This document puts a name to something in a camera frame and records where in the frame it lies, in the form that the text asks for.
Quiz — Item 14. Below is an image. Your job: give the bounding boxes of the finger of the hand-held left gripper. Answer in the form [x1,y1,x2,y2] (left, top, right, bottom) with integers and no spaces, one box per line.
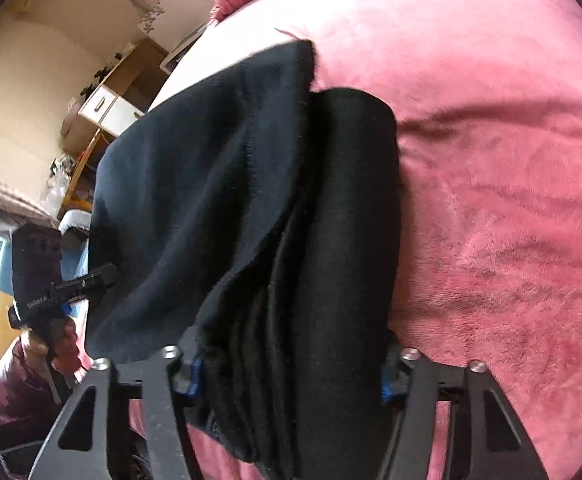
[51,264,120,307]

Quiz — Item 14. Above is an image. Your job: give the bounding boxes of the black pants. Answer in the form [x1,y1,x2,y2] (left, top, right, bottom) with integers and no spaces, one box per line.
[85,39,403,480]

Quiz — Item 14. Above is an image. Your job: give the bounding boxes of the wooden desk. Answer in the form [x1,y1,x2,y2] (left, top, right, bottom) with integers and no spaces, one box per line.
[61,40,169,211]

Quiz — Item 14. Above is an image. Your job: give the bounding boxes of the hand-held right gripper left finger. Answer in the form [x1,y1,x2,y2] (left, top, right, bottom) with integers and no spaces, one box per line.
[26,330,208,480]

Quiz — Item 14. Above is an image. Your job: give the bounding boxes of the white chair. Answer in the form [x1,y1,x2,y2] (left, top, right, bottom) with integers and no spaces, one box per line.
[58,209,93,241]

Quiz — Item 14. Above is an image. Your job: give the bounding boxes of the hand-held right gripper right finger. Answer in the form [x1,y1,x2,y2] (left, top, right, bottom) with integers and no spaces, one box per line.
[376,330,549,480]

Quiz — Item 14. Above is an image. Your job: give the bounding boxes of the white drawer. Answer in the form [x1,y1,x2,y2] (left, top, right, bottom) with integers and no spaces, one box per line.
[78,85,123,125]

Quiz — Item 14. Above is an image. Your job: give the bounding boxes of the person's left hand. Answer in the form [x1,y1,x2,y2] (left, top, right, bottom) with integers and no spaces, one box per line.
[24,317,81,378]

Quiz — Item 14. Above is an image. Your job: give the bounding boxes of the clear plastic bag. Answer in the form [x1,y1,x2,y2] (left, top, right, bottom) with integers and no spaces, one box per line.
[40,154,74,213]

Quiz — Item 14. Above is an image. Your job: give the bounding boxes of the pink fleece blanket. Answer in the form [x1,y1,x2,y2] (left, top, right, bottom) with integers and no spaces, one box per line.
[78,0,582,480]

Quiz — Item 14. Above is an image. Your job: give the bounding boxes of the white shelf unit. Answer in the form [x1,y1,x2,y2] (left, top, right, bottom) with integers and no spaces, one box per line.
[160,25,207,73]

